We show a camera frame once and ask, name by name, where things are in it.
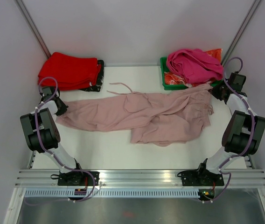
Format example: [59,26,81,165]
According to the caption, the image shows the slotted grey cable duct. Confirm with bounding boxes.
[25,188,200,198]

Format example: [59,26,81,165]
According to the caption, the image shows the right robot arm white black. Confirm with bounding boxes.
[195,72,265,185]

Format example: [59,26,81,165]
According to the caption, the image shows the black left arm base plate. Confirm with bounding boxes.
[51,171,100,187]

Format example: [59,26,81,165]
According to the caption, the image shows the green plastic bin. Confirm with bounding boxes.
[160,57,221,90]

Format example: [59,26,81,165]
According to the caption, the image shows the orange floral trousers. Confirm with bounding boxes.
[164,49,223,88]

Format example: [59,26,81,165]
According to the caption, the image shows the right aluminium frame post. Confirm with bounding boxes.
[221,0,263,66]

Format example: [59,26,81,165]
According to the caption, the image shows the aluminium frame post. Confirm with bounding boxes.
[14,0,51,59]
[221,0,263,66]

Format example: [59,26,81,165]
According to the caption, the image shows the folded black patterned trousers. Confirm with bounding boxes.
[80,60,105,92]

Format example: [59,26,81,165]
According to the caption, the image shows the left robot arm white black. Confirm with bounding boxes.
[20,86,85,186]

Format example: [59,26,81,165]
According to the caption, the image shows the magenta crumpled trousers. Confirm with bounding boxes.
[166,49,223,84]

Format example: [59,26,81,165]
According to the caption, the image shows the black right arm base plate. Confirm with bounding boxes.
[177,170,224,187]

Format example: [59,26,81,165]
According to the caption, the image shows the left aluminium frame post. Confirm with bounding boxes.
[14,0,51,59]

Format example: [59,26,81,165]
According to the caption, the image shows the folded red trousers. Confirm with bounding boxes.
[38,52,103,91]

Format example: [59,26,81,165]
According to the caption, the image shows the aluminium mounting rail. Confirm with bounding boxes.
[14,169,265,189]

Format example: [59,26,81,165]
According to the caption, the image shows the light pink trousers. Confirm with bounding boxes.
[56,84,213,147]

